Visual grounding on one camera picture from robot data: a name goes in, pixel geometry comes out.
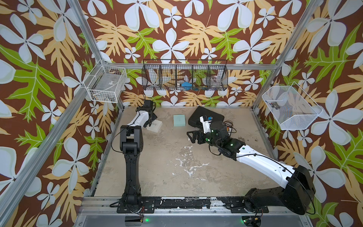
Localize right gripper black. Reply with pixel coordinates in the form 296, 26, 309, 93
186, 129, 223, 150

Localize white drawer jewelry box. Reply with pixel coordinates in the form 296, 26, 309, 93
146, 120, 163, 133

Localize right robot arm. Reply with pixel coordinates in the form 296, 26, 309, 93
186, 120, 316, 215

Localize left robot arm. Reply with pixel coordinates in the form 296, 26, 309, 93
110, 100, 157, 215

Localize black plastic tool case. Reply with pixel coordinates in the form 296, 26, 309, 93
188, 107, 225, 129

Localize yellow multimeter with leads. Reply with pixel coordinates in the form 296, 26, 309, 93
223, 120, 237, 134

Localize blue object in basket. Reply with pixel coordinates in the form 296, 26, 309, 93
181, 82, 192, 91

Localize dark small object in basket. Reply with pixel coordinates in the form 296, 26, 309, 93
270, 102, 281, 110

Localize white mesh basket right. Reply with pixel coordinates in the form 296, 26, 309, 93
262, 82, 323, 131

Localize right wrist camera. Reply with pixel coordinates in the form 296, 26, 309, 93
199, 115, 213, 134

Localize black wire basket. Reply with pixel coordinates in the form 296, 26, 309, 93
141, 59, 228, 91

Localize white wire basket left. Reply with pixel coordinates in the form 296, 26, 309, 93
84, 65, 128, 103

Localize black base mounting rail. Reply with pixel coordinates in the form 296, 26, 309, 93
109, 196, 268, 215

